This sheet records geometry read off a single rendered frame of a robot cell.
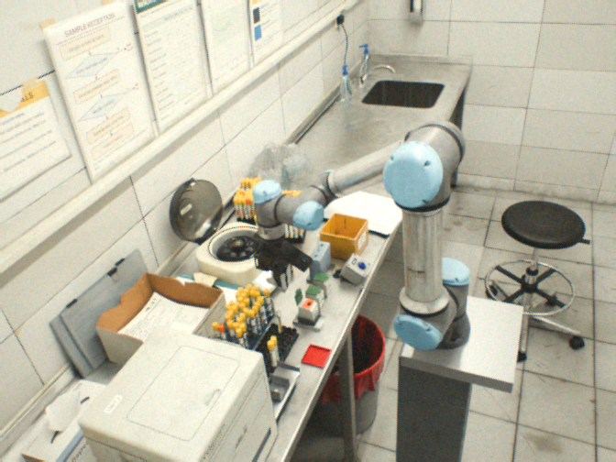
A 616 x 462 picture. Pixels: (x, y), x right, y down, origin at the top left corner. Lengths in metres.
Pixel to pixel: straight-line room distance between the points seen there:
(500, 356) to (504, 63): 2.41
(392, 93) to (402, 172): 2.38
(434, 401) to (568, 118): 2.48
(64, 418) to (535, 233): 1.88
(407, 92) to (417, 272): 2.28
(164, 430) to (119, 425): 0.09
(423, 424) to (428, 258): 0.70
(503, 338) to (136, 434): 0.97
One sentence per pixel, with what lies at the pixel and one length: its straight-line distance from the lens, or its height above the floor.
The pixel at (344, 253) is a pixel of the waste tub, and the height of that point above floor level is 0.91.
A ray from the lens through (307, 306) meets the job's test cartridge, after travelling 1.58.
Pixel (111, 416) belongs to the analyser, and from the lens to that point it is 1.16.
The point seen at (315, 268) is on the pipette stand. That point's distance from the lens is 1.72.
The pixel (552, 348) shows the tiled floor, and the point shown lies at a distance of 2.88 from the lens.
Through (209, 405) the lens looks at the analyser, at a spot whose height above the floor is 1.17.
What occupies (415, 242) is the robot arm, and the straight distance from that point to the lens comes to 1.16.
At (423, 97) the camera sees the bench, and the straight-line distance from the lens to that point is 3.39.
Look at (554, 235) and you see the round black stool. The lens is 2.46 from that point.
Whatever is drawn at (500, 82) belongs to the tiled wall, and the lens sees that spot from 3.67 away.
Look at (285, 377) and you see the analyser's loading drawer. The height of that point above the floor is 0.92.
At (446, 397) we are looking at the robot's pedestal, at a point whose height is 0.76.
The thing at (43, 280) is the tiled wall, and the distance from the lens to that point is 1.53.
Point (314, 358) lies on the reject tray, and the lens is 1.54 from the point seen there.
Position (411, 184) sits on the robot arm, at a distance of 1.06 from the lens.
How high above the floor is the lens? 2.03
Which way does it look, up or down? 35 degrees down
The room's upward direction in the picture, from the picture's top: 6 degrees counter-clockwise
